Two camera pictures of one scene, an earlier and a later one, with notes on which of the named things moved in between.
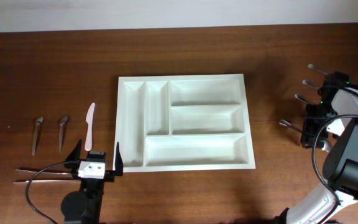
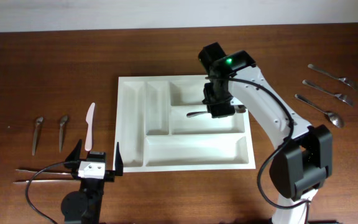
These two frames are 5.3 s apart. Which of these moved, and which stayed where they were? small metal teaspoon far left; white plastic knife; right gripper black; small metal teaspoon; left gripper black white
Moved: right gripper black
Stayed: small metal teaspoon; white plastic knife; small metal teaspoon far left; left gripper black white
